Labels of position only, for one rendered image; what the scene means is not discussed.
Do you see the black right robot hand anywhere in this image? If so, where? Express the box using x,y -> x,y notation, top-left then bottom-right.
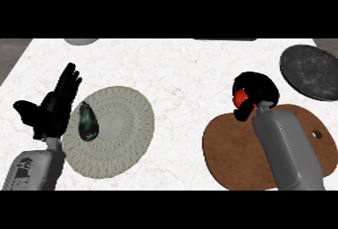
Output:
232,71 -> 282,123

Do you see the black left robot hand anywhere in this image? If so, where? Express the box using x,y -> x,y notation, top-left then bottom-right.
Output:
12,62 -> 84,141

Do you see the red tomato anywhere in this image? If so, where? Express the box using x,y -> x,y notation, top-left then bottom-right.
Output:
232,89 -> 259,110

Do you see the dark grey round pan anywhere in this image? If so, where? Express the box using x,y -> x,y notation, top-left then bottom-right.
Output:
279,44 -> 338,102

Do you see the brown round cutting board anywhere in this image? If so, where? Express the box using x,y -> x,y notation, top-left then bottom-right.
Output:
202,104 -> 338,191

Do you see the round woven beige placemat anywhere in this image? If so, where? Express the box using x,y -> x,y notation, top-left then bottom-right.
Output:
61,85 -> 157,180

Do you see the grey round bowl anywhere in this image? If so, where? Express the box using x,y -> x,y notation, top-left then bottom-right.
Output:
64,38 -> 101,47

